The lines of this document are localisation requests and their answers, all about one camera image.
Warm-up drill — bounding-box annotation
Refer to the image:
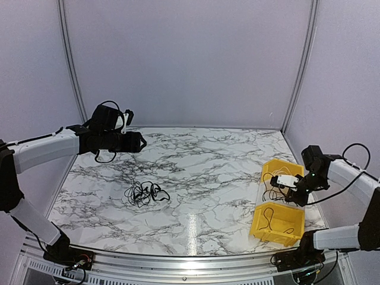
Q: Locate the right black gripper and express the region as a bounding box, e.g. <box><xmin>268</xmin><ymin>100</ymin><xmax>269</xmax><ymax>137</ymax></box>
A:
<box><xmin>285</xmin><ymin>171</ymin><xmax>327</xmax><ymax>207</ymax></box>

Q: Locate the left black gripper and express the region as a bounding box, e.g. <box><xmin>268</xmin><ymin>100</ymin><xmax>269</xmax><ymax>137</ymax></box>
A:
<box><xmin>100</xmin><ymin>130</ymin><xmax>146</xmax><ymax>152</ymax></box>

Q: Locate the black cable bundle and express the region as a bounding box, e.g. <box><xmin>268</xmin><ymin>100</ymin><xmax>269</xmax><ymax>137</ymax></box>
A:
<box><xmin>123</xmin><ymin>180</ymin><xmax>171</xmax><ymax>208</ymax></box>

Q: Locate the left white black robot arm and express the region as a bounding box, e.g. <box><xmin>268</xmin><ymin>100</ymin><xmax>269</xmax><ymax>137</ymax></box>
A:
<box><xmin>1</xmin><ymin>100</ymin><xmax>147</xmax><ymax>264</ymax></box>

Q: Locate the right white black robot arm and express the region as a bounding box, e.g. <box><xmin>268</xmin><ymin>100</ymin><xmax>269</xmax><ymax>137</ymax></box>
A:
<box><xmin>286</xmin><ymin>145</ymin><xmax>379</xmax><ymax>266</ymax></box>

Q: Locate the clear plastic storage bin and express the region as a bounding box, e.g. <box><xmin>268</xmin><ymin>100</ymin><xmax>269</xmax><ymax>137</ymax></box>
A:
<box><xmin>256</xmin><ymin>180</ymin><xmax>305</xmax><ymax>210</ymax></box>

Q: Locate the near yellow storage bin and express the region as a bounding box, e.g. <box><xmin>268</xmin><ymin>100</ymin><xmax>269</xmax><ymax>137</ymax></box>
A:
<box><xmin>249</xmin><ymin>202</ymin><xmax>305</xmax><ymax>247</ymax></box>

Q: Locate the yellow storage bin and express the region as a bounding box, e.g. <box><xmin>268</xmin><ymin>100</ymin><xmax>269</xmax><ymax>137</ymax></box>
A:
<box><xmin>261</xmin><ymin>159</ymin><xmax>304</xmax><ymax>182</ymax></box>
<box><xmin>249</xmin><ymin>202</ymin><xmax>305</xmax><ymax>247</ymax></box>

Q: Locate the far yellow storage bin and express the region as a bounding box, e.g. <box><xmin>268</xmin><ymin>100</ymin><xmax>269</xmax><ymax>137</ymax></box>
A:
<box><xmin>261</xmin><ymin>159</ymin><xmax>304</xmax><ymax>182</ymax></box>

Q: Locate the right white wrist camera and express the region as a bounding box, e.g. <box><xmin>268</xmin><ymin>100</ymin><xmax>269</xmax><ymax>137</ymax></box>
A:
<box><xmin>270</xmin><ymin>175</ymin><xmax>299</xmax><ymax>189</ymax></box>

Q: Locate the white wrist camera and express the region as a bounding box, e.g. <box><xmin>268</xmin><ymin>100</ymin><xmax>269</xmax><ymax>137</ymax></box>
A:
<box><xmin>270</xmin><ymin>175</ymin><xmax>299</xmax><ymax>189</ymax></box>
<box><xmin>115</xmin><ymin>109</ymin><xmax>134</xmax><ymax>134</ymax></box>

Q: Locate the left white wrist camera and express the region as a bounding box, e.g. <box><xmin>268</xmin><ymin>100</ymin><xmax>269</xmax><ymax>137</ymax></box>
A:
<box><xmin>115</xmin><ymin>109</ymin><xmax>134</xmax><ymax>134</ymax></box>

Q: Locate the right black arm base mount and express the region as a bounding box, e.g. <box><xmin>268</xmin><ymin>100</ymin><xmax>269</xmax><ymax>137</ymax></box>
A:
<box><xmin>270</xmin><ymin>248</ymin><xmax>325</xmax><ymax>272</ymax></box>

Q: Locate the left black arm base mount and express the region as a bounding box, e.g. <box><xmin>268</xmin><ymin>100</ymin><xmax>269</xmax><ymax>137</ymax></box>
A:
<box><xmin>43</xmin><ymin>247</ymin><xmax>94</xmax><ymax>270</ymax></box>

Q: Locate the aluminium front frame rail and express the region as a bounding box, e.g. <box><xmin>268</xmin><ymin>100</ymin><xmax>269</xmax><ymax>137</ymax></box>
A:
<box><xmin>10</xmin><ymin>235</ymin><xmax>358</xmax><ymax>284</ymax></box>

